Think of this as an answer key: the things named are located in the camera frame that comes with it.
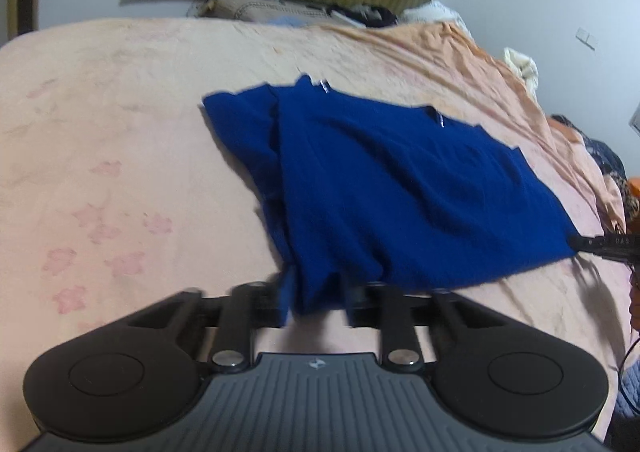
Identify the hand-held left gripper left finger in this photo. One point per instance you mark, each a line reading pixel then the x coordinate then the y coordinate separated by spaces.
pixel 286 294

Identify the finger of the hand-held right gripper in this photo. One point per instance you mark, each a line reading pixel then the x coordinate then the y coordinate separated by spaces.
pixel 600 244

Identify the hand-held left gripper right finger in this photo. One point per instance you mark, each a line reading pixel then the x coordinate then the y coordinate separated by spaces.
pixel 355 314

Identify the blue beaded sweater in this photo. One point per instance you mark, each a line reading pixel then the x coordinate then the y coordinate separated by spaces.
pixel 400 182

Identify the dark clothes pile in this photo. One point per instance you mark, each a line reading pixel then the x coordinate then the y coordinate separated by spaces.
pixel 380 15

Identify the dark patterned cloth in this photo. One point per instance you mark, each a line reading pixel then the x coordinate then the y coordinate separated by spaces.
pixel 607 155

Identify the orange blanket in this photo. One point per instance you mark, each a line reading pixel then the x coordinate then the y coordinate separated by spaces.
pixel 450 57

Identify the brown patterned pillow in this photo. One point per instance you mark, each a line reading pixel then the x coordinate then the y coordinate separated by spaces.
pixel 260 7

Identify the white duvet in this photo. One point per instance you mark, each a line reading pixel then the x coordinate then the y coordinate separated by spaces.
pixel 430 10

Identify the white wall switch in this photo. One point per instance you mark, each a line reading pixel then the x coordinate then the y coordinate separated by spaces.
pixel 586 37

